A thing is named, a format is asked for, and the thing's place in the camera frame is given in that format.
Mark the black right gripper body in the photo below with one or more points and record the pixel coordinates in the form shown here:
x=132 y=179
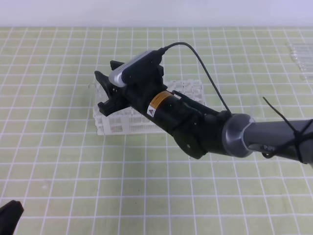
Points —
x=140 y=94

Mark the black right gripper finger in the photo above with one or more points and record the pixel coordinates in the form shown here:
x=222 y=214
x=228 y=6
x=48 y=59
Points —
x=116 y=65
x=116 y=101

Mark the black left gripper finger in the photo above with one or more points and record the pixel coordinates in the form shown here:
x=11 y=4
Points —
x=10 y=214

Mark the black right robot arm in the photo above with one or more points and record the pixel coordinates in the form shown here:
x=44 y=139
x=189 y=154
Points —
x=197 y=129

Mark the white plastic test tube rack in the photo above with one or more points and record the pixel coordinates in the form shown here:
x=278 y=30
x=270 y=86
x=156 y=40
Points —
x=130 y=121

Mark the clear test tube far-left slot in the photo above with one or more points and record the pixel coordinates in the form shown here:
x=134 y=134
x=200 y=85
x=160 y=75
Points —
x=91 y=93

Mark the green grid tablecloth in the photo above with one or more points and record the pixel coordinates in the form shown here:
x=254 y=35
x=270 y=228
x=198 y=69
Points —
x=72 y=181

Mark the spare glass test tubes pile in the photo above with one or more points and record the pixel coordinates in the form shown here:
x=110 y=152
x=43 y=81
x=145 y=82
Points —
x=302 y=55

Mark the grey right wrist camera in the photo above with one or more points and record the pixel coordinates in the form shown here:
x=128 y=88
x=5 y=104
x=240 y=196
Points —
x=136 y=69

